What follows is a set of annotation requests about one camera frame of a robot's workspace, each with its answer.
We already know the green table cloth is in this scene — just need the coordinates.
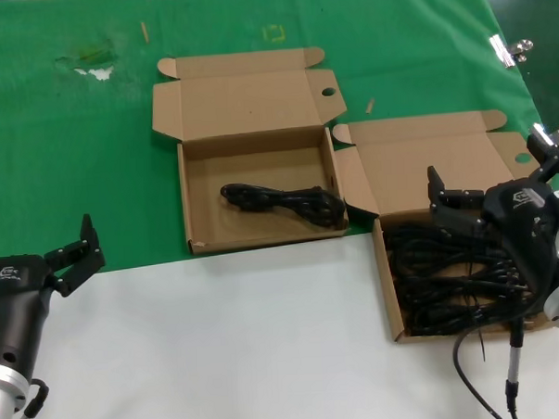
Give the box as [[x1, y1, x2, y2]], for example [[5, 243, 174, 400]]
[[0, 0, 559, 281]]

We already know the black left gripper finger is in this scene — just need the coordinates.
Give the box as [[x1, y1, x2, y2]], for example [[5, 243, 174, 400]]
[[41, 211, 108, 299]]

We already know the pile of black power cables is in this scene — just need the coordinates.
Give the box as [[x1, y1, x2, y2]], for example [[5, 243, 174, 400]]
[[384, 209, 540, 338]]

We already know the silver binder clip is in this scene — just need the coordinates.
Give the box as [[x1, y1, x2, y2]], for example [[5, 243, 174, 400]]
[[529, 122, 559, 152], [489, 33, 536, 70]]

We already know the cardboard box holding cables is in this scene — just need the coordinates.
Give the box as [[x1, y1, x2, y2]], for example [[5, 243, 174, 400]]
[[330, 107, 559, 347]]

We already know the cardboard box with round hole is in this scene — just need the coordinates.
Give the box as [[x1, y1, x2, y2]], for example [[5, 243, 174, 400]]
[[148, 45, 354, 259]]

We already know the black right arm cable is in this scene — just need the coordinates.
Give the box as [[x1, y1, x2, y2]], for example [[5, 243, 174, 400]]
[[450, 295, 550, 419]]

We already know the cable with silver plug connector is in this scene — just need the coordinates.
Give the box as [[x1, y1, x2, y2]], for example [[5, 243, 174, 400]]
[[501, 317, 529, 419]]

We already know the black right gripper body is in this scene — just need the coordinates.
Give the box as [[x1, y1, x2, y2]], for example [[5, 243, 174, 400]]
[[480, 177, 559, 298]]

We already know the black power cable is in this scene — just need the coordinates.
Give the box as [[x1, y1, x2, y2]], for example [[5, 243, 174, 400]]
[[219, 178, 349, 235]]

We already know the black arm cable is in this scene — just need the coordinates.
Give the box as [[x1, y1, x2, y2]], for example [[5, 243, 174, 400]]
[[1, 375, 52, 419], [450, 295, 550, 419]]

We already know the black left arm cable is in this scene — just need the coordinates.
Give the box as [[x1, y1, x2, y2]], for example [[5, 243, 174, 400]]
[[1, 375, 52, 419]]

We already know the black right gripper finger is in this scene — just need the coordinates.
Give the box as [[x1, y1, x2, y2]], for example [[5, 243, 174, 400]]
[[526, 133, 559, 186], [426, 162, 491, 240]]

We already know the thin black cable tie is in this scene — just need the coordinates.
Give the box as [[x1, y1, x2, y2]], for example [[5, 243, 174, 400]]
[[474, 324, 489, 362]]

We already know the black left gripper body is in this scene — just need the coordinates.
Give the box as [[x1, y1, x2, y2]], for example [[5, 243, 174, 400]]
[[0, 250, 61, 376]]

